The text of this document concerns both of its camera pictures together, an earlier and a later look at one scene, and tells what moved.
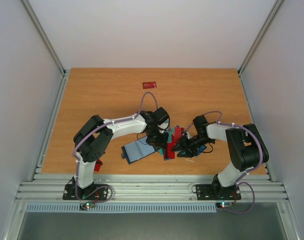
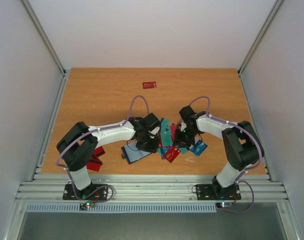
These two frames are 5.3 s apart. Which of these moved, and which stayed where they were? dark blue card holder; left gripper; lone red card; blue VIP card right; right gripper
Moved: right gripper; left gripper
Stayed: blue VIP card right; dark blue card holder; lone red card
